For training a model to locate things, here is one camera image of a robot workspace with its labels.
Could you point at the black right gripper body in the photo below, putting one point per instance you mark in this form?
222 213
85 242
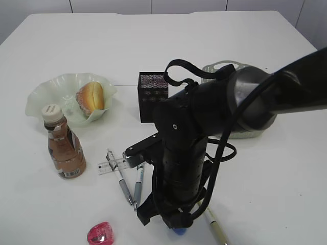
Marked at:
177 182

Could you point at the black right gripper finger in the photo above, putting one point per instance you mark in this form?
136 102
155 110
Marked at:
147 210

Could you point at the blue pencil sharpener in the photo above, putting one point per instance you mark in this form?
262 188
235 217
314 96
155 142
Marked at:
179 231

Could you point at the brown coffee drink bottle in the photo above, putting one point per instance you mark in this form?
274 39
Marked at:
64 146

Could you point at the sugared bread roll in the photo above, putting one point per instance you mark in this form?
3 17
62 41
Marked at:
90 97

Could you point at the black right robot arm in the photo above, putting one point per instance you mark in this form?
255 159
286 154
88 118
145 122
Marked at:
195 124

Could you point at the grey grip pen right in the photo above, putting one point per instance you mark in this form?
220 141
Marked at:
138 186

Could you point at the grey grip pen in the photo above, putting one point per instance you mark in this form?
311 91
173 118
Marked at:
138 186
121 180

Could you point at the beige grip pen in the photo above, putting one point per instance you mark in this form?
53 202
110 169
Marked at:
215 227

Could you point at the pink pencil sharpener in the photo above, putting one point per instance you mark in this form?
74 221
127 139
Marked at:
101 234

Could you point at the grey grip pen left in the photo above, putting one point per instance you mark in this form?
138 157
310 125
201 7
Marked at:
121 180

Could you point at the black mesh pen holder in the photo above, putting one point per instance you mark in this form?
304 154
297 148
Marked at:
152 89

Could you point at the green plastic woven basket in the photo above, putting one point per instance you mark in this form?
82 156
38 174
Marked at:
255 119

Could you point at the clear plastic ruler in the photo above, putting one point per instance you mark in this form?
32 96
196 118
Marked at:
112 166

